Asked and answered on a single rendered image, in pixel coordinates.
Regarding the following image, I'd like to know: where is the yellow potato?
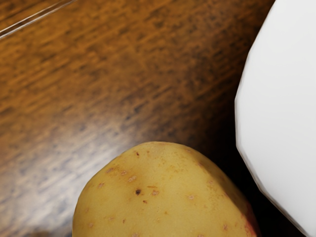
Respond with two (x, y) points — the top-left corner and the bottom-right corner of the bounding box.
(72, 141), (262, 237)

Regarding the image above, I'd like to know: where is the white plate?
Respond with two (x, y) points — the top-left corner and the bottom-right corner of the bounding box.
(234, 0), (316, 237)

